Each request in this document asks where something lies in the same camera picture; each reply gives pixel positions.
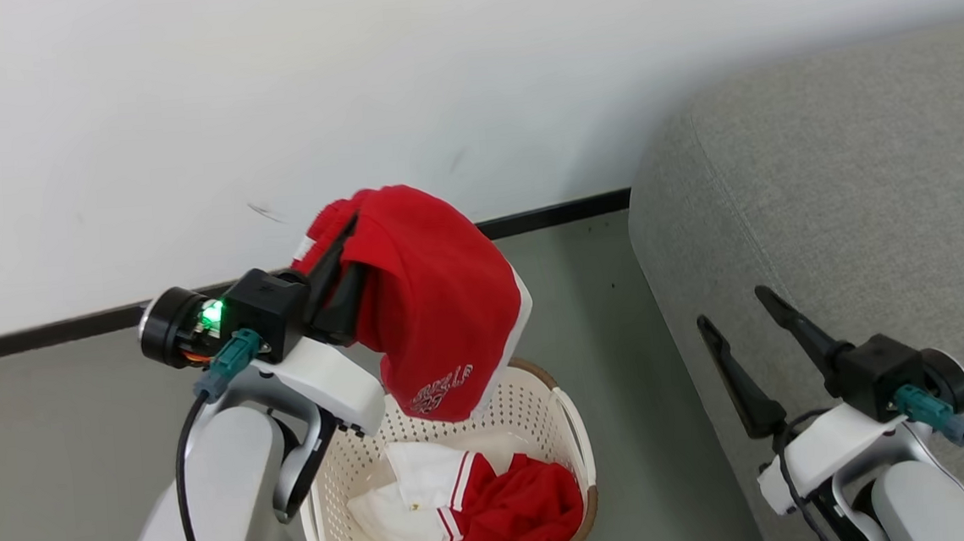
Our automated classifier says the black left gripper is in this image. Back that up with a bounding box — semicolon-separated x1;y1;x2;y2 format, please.
218;213;381;367

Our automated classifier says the black baseboard strip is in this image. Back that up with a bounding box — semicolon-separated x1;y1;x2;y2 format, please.
0;188;641;367

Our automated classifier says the left arm cable teal plug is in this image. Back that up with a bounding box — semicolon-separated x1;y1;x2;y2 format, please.
165;327;278;541

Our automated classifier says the red shirt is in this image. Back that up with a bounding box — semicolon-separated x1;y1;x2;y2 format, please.
286;176;542;434

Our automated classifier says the white garment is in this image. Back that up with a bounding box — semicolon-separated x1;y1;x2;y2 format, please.
342;435;502;541

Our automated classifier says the thin black right gripper cable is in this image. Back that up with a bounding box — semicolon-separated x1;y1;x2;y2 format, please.
769;407;846;541

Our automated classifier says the grey fabric sofa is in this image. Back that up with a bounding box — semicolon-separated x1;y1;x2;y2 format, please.
614;12;964;541

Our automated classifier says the cream perforated laundry basket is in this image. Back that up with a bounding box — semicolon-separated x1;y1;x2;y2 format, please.
290;352;602;541

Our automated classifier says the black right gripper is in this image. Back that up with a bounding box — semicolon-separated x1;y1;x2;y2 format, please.
693;274;929;444

